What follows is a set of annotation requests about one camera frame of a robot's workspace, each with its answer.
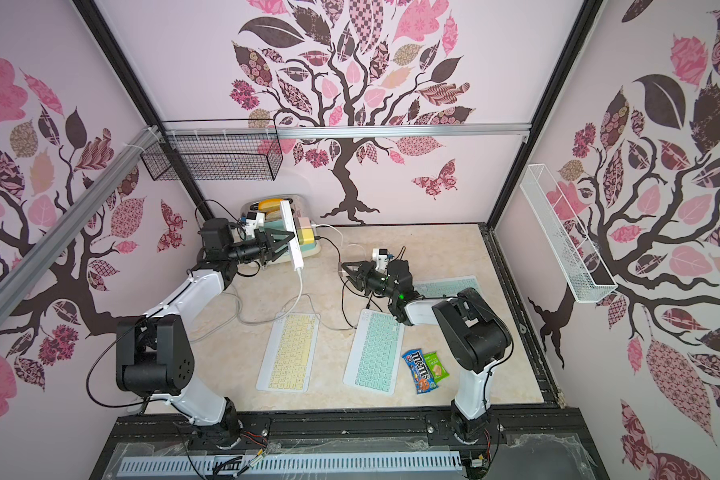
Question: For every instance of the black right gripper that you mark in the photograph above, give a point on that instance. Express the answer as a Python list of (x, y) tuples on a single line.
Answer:
[(363, 276)]

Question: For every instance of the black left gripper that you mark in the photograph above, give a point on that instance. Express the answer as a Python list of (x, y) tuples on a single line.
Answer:
[(262, 243)]

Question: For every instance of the white power strip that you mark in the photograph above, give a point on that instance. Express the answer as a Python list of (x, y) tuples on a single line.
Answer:
[(293, 243)]

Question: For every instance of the yellow USB charger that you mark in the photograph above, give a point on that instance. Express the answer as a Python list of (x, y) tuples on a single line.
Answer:
[(308, 240)]

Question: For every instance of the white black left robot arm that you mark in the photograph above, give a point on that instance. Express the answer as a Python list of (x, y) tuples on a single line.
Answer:
[(153, 354)]

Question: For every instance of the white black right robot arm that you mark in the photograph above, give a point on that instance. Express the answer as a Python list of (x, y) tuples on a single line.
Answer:
[(477, 338)]

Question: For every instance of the green snack packet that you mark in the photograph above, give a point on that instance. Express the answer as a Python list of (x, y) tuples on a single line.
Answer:
[(436, 367)]

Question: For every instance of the blue candy bag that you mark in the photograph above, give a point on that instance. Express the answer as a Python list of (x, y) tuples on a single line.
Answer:
[(422, 375)]

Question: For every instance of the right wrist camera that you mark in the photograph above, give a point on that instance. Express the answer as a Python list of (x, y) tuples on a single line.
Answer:
[(381, 257)]

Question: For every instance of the green wireless keyboard right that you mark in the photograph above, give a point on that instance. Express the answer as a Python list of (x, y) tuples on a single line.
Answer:
[(447, 287)]

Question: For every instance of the green wireless keyboard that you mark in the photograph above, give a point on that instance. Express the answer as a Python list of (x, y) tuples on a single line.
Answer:
[(447, 287), (375, 354)]

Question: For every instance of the green wireless keyboard centre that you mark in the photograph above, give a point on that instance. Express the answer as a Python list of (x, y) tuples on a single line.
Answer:
[(375, 354)]

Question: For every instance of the black wire basket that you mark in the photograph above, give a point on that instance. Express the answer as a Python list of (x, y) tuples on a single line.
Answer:
[(215, 154)]

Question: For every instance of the yellow wireless keyboard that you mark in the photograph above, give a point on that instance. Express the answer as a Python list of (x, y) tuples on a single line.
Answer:
[(289, 355)]

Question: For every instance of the aluminium rail back wall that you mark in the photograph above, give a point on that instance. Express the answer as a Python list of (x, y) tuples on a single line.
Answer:
[(383, 131)]

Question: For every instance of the aluminium rail wall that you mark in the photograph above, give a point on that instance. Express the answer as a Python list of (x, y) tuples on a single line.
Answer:
[(41, 256), (383, 131)]

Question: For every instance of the white slotted cable duct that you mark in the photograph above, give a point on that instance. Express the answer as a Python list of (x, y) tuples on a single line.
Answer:
[(210, 466)]

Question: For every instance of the white wire shelf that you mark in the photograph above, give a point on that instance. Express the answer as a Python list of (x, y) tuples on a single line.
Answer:
[(556, 206)]

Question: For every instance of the aluminium rail left wall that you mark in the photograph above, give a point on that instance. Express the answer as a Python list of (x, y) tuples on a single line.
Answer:
[(41, 256)]

